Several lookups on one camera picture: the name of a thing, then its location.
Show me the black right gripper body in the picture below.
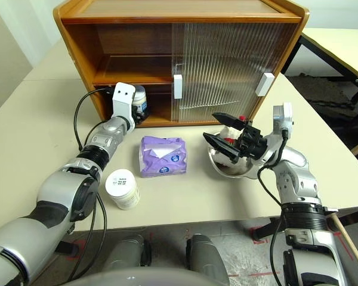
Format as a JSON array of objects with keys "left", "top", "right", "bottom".
[{"left": 237, "top": 123, "right": 271, "bottom": 161}]

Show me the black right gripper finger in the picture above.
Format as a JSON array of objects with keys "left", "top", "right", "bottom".
[
  {"left": 211, "top": 111, "right": 246, "bottom": 130},
  {"left": 202, "top": 132, "right": 243, "bottom": 164}
]

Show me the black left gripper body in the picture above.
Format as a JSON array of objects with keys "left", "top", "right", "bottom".
[{"left": 130, "top": 103, "right": 149, "bottom": 126}]

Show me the white bottle with dark label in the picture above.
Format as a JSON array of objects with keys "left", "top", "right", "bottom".
[{"left": 132, "top": 85, "right": 152, "bottom": 119}]

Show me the wooden cabinet shelf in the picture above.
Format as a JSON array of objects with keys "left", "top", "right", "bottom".
[{"left": 94, "top": 54, "right": 174, "bottom": 86}]

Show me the wooden cabinet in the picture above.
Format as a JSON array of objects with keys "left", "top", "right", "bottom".
[{"left": 53, "top": 0, "right": 310, "bottom": 128}]

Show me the small red object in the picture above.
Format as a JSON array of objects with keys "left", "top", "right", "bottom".
[{"left": 219, "top": 115, "right": 253, "bottom": 176}]

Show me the metal bowl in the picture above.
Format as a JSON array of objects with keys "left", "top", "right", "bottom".
[{"left": 207, "top": 130, "right": 271, "bottom": 179}]

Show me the purple tissue pack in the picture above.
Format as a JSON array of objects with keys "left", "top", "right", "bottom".
[{"left": 138, "top": 135, "right": 188, "bottom": 179}]

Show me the ribbed glass sliding door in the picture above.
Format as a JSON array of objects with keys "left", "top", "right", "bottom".
[
  {"left": 170, "top": 23, "right": 287, "bottom": 123},
  {"left": 181, "top": 23, "right": 300, "bottom": 123}
]

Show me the white bottle with black print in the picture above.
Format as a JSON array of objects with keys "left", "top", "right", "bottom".
[{"left": 105, "top": 169, "right": 140, "bottom": 211}]

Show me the dark grey rounded shape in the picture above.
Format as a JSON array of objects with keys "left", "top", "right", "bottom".
[
  {"left": 186, "top": 234, "right": 230, "bottom": 286},
  {"left": 102, "top": 234, "right": 152, "bottom": 272}
]

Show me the wooden stick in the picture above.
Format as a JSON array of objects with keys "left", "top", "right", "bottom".
[{"left": 329, "top": 212, "right": 358, "bottom": 277}]

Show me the silver robot torso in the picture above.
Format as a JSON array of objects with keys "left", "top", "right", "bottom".
[{"left": 58, "top": 266, "right": 217, "bottom": 286}]

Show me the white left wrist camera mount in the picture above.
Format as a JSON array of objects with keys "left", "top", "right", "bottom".
[{"left": 112, "top": 82, "right": 137, "bottom": 132}]

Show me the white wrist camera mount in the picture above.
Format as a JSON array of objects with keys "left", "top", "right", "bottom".
[
  {"left": 273, "top": 102, "right": 295, "bottom": 140},
  {"left": 112, "top": 82, "right": 137, "bottom": 132}
]

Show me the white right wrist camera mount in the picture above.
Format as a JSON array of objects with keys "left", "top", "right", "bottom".
[{"left": 273, "top": 102, "right": 295, "bottom": 140}]

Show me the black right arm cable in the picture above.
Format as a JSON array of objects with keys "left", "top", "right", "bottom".
[{"left": 256, "top": 128, "right": 289, "bottom": 286}]

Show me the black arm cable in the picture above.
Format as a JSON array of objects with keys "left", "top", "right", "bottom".
[
  {"left": 256, "top": 128, "right": 289, "bottom": 286},
  {"left": 66, "top": 89, "right": 116, "bottom": 282}
]

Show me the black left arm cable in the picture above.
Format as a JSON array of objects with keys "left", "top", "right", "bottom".
[{"left": 66, "top": 89, "right": 116, "bottom": 282}]

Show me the white door handle block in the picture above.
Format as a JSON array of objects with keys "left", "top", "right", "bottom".
[
  {"left": 173, "top": 74, "right": 184, "bottom": 100},
  {"left": 255, "top": 72, "right": 276, "bottom": 97}
]

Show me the beige table with black frame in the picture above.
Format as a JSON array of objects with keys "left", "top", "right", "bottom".
[{"left": 280, "top": 27, "right": 358, "bottom": 156}]

